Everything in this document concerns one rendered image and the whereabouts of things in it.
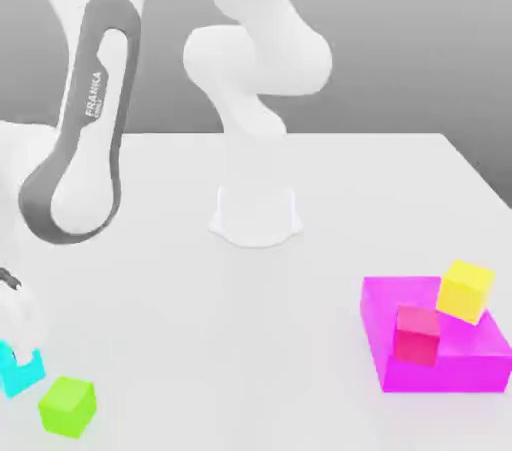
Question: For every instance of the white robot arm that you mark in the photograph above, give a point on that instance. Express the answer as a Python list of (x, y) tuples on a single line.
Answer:
[(256, 59)]

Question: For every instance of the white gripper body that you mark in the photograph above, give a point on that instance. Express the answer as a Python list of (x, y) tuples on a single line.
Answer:
[(18, 315)]

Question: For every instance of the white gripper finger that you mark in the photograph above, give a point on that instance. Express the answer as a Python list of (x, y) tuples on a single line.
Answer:
[(24, 355)]

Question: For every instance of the small cyan cube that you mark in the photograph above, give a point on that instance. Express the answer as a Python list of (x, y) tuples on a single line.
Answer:
[(16, 381)]

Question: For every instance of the small pink cube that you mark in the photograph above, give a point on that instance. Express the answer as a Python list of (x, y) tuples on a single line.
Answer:
[(416, 339)]

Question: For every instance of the small green cube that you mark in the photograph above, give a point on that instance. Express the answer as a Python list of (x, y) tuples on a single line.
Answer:
[(66, 409)]

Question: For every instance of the small yellow cube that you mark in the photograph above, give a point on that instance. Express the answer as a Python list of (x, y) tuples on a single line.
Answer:
[(464, 293)]

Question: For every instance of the large magenta box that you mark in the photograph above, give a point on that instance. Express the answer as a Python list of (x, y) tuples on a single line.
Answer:
[(448, 377)]

